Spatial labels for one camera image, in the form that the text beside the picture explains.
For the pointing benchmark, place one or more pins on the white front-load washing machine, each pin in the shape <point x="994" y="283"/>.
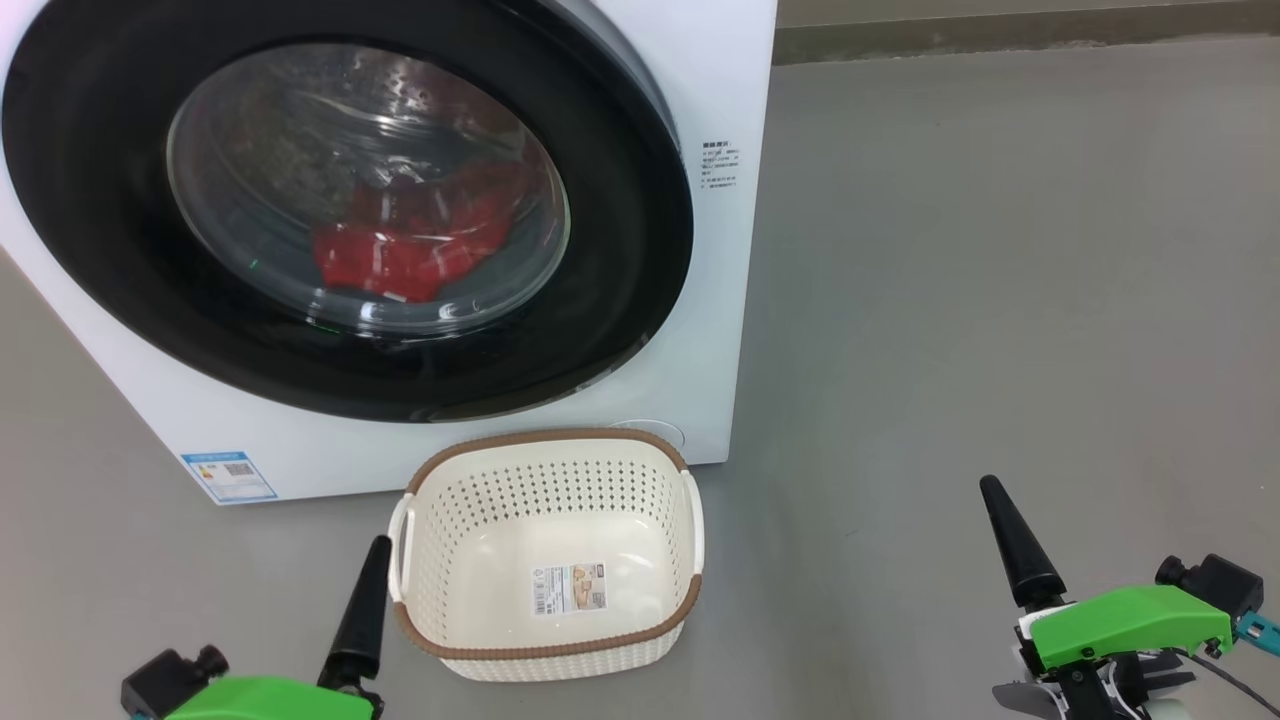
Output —
<point x="720" y="300"/>

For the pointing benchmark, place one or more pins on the red and white garment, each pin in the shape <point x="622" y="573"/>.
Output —
<point x="400" y="255"/>

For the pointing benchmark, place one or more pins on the blue energy label sticker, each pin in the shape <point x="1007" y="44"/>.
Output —
<point x="230" y="478"/>

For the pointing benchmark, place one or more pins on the round white filter cover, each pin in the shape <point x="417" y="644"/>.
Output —
<point x="665" y="432"/>

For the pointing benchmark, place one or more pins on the printed product label sticker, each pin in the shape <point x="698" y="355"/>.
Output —
<point x="568" y="588"/>

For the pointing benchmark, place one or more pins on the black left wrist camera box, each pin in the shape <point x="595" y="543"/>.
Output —
<point x="160" y="685"/>

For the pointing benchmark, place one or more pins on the cream laundry basket brown rim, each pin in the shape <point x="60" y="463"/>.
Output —
<point x="560" y="655"/>

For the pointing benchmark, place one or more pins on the washing machine glass door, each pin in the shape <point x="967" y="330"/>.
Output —
<point x="100" y="200"/>

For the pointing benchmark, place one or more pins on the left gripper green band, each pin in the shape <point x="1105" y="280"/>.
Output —
<point x="270" y="700"/>

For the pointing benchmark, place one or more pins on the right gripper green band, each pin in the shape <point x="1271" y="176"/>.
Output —
<point x="1130" y="620"/>

